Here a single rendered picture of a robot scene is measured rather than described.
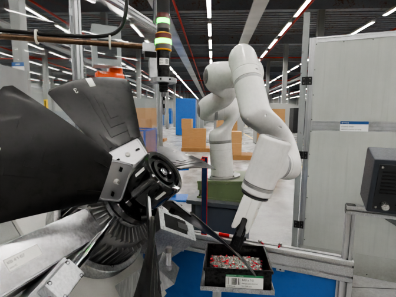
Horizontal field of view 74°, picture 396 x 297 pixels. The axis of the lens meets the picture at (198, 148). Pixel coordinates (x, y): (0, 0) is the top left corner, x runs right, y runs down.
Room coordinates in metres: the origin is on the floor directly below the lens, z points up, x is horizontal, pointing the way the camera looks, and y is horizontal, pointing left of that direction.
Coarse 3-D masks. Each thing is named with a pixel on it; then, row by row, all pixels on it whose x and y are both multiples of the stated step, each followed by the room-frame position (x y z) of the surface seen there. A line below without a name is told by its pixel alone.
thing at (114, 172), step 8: (112, 160) 0.56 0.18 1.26; (112, 168) 0.56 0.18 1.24; (128, 168) 0.59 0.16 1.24; (112, 176) 0.56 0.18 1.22; (120, 176) 0.58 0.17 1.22; (128, 176) 0.59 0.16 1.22; (104, 184) 0.55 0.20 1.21; (112, 184) 0.56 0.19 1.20; (120, 184) 0.58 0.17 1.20; (104, 192) 0.55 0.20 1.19; (120, 192) 0.58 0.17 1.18; (112, 200) 0.56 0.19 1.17; (120, 200) 0.58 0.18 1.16
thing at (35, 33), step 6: (126, 0) 0.70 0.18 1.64; (126, 6) 0.70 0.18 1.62; (126, 12) 0.70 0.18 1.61; (126, 18) 0.71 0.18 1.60; (120, 24) 0.70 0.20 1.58; (0, 30) 0.63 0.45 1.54; (6, 30) 0.64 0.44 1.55; (12, 30) 0.64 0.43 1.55; (18, 30) 0.64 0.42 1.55; (24, 30) 0.65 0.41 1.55; (36, 30) 0.65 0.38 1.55; (120, 30) 0.70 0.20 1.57; (36, 36) 0.64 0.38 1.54; (48, 36) 0.66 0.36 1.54; (54, 36) 0.66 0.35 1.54; (60, 36) 0.66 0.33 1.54; (66, 36) 0.67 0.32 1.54; (72, 36) 0.67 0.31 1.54; (78, 36) 0.67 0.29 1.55; (84, 36) 0.68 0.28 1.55; (90, 36) 0.68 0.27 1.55; (96, 36) 0.68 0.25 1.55; (102, 36) 0.69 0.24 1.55; (108, 36) 0.69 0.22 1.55; (36, 42) 0.65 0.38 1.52
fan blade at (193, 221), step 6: (180, 216) 0.71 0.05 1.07; (192, 216) 0.64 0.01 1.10; (192, 222) 0.71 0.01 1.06; (198, 222) 0.66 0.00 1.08; (198, 228) 0.75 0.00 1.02; (204, 228) 0.67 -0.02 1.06; (210, 228) 0.63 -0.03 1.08; (210, 234) 0.70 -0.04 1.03; (216, 234) 0.62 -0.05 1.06; (222, 240) 0.62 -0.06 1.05; (228, 246) 0.62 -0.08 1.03; (234, 252) 0.62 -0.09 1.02; (240, 258) 0.62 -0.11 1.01; (246, 264) 0.62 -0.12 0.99; (252, 270) 0.62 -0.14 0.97
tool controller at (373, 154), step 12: (372, 156) 0.83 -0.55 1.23; (384, 156) 0.81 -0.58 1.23; (372, 168) 0.81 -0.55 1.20; (384, 168) 0.79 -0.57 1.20; (372, 180) 0.82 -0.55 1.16; (384, 180) 0.80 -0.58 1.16; (360, 192) 0.94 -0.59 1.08; (372, 192) 0.82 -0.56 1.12; (384, 192) 0.81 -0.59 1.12; (372, 204) 0.83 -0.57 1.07; (384, 204) 0.80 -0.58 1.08
